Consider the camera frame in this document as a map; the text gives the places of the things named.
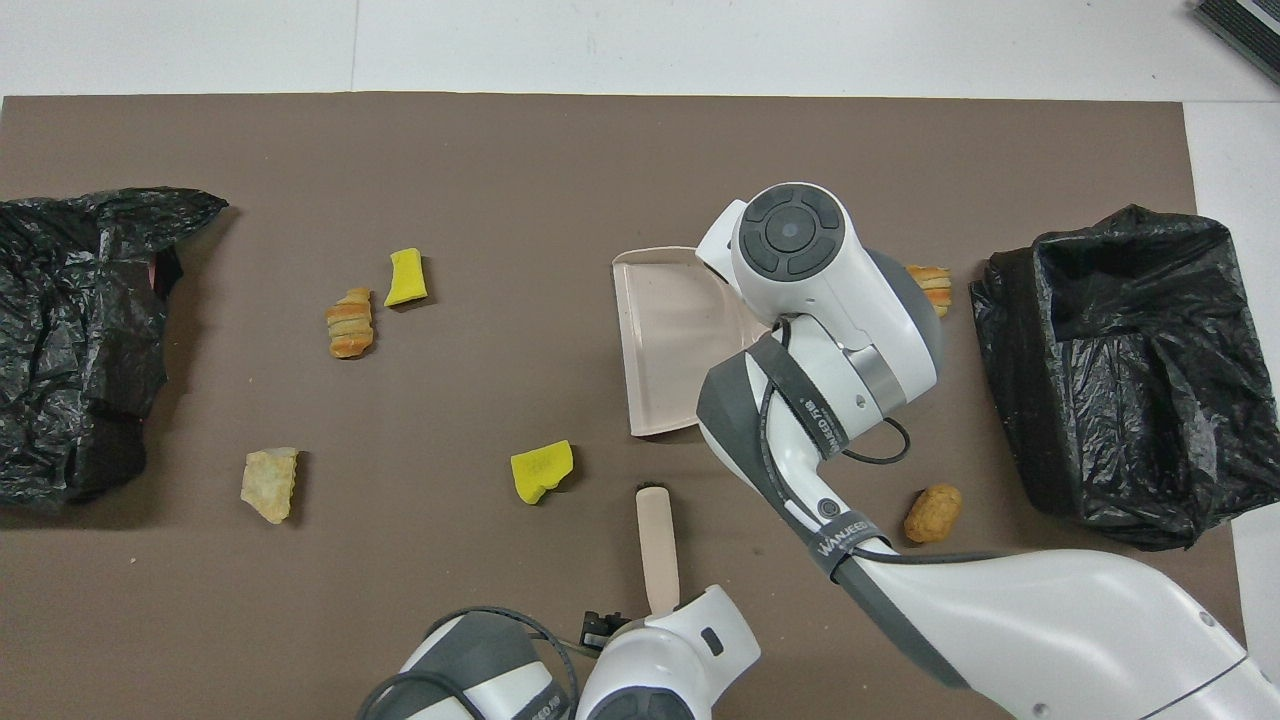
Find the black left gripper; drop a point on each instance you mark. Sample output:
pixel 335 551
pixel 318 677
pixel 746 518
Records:
pixel 603 630

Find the beige hand brush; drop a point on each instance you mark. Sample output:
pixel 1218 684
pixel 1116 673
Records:
pixel 657 550

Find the yellow green sponge piece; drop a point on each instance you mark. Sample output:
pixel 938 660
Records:
pixel 540 470

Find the beige plastic dustpan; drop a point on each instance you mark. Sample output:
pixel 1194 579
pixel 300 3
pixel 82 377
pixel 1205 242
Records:
pixel 665 340

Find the brown bread roll toy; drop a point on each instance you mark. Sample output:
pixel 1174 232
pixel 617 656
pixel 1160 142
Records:
pixel 932 513

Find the pale toast slice toy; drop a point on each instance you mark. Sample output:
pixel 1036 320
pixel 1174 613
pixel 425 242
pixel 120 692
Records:
pixel 268 485

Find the striped toy croissant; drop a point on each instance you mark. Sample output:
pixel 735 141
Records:
pixel 350 325
pixel 935 285

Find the small curved yellow sponge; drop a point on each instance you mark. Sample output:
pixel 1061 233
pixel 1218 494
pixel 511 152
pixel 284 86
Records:
pixel 405 280

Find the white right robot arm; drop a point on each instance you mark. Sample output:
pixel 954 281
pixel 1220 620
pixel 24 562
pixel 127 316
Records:
pixel 860 320

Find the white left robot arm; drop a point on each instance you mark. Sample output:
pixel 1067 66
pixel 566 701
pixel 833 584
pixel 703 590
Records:
pixel 650 670

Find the open black trash bag bin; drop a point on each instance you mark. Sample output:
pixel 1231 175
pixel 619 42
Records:
pixel 1120 400

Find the pink bin under bag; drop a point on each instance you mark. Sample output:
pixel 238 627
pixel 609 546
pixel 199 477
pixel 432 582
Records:
pixel 152 272

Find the crumpled black trash bag bin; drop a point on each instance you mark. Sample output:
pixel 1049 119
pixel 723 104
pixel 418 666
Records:
pixel 70 350

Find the brown table mat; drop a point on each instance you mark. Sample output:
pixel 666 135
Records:
pixel 500 150

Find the dark ribbed grille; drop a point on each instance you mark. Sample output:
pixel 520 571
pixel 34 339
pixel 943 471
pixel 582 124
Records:
pixel 1245 25

